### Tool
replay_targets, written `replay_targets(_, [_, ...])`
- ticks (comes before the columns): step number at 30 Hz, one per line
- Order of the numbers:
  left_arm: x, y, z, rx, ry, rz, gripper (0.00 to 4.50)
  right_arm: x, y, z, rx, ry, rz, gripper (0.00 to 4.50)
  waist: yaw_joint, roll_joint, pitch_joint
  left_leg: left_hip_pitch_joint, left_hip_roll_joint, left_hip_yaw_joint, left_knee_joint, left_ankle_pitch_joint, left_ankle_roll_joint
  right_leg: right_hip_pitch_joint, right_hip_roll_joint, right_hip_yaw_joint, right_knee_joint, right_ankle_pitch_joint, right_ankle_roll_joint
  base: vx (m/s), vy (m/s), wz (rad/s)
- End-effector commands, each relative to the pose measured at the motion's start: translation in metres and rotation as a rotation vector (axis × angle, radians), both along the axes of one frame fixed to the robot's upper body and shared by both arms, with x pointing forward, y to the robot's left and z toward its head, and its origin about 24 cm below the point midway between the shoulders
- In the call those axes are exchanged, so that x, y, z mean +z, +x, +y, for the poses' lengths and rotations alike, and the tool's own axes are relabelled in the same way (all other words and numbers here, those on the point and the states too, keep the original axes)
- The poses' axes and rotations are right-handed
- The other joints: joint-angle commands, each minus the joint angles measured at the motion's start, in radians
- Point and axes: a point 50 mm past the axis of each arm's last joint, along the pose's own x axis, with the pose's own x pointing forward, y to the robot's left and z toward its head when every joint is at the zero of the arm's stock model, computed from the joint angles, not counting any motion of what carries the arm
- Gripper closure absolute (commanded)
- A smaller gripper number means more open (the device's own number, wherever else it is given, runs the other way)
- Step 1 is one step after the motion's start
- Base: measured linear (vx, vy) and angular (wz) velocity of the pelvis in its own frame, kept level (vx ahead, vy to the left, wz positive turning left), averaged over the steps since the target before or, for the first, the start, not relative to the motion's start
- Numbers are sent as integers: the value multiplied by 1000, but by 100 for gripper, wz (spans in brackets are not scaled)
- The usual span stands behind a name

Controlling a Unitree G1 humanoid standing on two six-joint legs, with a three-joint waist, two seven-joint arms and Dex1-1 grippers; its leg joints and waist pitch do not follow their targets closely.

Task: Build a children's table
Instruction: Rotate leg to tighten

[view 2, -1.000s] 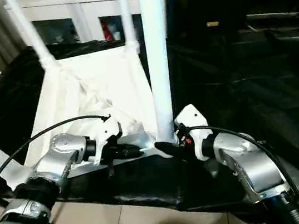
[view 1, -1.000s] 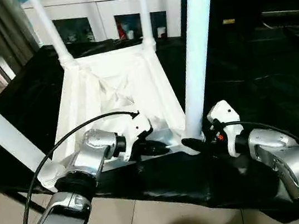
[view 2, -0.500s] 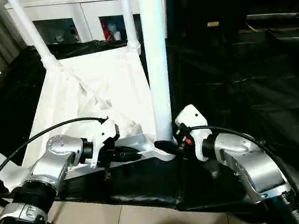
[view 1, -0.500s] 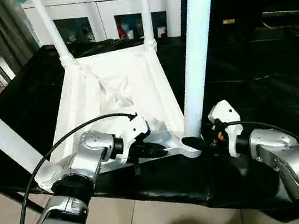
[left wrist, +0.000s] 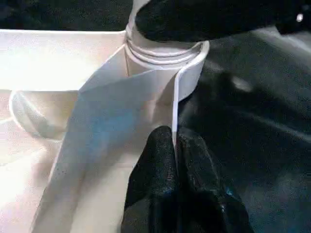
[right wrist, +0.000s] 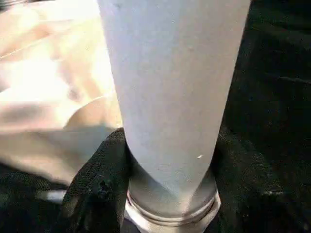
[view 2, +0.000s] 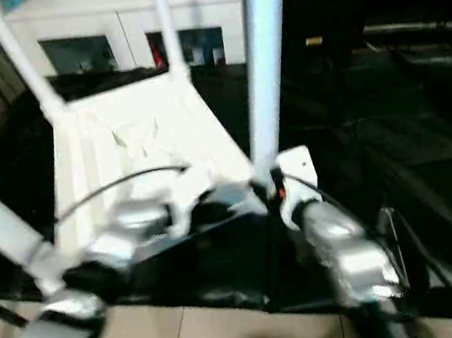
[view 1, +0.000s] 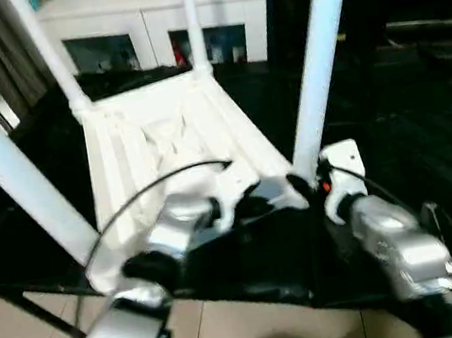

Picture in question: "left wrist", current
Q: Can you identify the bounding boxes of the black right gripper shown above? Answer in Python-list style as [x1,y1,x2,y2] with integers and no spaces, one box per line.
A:
[274,0,311,35]

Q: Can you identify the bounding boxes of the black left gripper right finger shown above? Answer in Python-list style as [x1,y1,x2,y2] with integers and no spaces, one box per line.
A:
[176,127,254,233]

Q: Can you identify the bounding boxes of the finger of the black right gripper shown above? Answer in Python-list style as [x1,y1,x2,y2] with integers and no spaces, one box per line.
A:
[134,0,278,43]

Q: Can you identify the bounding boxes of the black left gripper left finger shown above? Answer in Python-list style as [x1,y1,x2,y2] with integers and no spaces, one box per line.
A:
[121,125,181,233]

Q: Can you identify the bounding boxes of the white plastic table leg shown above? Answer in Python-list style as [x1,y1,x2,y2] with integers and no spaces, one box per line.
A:
[124,0,203,66]

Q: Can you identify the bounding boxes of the white plastic table top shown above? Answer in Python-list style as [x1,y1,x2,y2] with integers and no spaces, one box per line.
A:
[0,28,211,233]

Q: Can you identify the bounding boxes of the black mat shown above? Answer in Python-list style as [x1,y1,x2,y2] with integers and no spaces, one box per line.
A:
[0,0,311,233]

